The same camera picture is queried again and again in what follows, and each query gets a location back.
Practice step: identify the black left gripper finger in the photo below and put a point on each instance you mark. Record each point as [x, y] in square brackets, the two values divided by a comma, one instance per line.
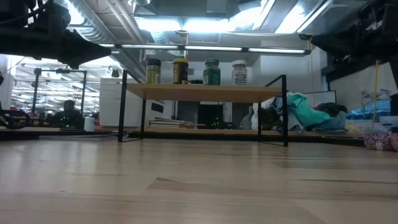
[77, 42]
[81, 56]

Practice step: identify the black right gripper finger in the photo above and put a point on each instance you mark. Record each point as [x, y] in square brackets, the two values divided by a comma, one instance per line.
[342, 35]
[342, 49]

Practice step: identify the black-lid spice jar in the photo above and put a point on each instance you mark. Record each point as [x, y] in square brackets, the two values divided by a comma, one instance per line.
[153, 73]

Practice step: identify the yellow-lid dark spice jar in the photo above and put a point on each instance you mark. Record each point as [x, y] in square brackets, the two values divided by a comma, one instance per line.
[180, 73]

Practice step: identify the white-lid bagel seasoning jar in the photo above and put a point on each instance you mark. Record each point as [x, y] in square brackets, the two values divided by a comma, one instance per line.
[239, 74]

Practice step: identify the green-lid green-label spice jar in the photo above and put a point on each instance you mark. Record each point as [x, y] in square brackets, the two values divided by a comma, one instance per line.
[211, 74]

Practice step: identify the black background robot arm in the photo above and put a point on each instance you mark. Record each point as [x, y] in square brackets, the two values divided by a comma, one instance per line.
[15, 119]
[62, 122]

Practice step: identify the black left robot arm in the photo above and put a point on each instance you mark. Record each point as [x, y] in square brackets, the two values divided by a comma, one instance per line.
[12, 9]

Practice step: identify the wooden shelf black metal legs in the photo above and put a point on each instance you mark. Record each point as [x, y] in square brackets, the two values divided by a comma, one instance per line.
[202, 92]

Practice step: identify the person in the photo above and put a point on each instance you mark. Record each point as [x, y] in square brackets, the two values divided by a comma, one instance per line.
[69, 105]

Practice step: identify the black jacket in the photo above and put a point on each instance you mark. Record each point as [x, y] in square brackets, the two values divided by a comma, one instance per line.
[331, 108]

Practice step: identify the blue bags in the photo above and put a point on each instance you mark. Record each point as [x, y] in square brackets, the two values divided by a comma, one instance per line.
[370, 110]

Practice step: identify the black overhead bar with lights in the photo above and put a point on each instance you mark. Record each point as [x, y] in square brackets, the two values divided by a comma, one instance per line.
[273, 50]

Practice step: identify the teal cloth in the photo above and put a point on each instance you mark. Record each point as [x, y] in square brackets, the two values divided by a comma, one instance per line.
[304, 112]

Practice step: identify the grey blue cloth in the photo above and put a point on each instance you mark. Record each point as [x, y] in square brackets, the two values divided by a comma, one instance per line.
[332, 124]

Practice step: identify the pink patterned fabric item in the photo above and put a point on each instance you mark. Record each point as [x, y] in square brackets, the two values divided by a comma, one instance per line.
[377, 141]

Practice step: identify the stack of books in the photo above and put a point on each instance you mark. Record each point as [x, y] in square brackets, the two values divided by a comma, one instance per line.
[164, 122]

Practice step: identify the white cloth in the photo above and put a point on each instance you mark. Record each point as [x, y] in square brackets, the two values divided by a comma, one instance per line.
[255, 115]

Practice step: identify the wooden desk grey legs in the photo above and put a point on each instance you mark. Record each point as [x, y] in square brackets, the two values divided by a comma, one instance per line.
[233, 132]

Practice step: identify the black square box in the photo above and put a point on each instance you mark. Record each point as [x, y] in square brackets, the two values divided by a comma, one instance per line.
[211, 113]

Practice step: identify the black background rig frame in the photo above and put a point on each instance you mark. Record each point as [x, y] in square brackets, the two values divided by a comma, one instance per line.
[36, 93]

